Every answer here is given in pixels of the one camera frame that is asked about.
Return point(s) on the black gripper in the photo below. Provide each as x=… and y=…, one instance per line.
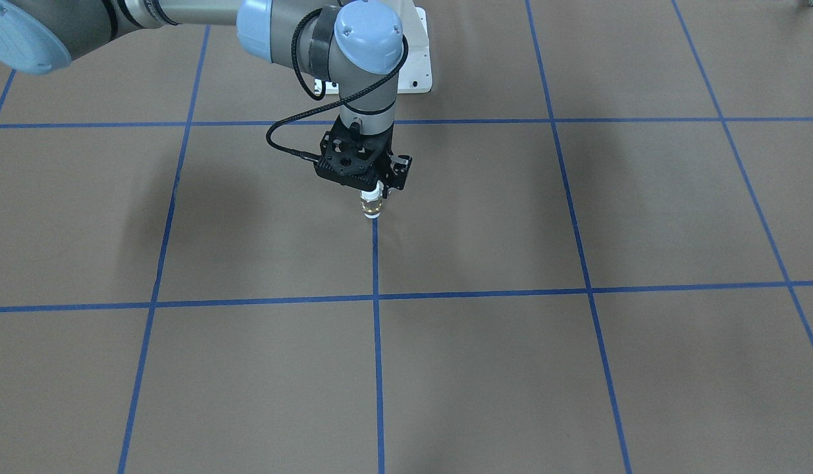
x=399, y=170

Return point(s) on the white brass PPR valve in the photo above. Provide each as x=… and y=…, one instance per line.
x=372, y=201

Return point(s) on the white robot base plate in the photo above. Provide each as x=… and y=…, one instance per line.
x=386, y=36

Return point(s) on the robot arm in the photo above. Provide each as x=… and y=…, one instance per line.
x=39, y=37

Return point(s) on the brown paper table mat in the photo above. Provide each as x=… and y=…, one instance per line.
x=602, y=261

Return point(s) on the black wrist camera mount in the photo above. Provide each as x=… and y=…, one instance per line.
x=326, y=166

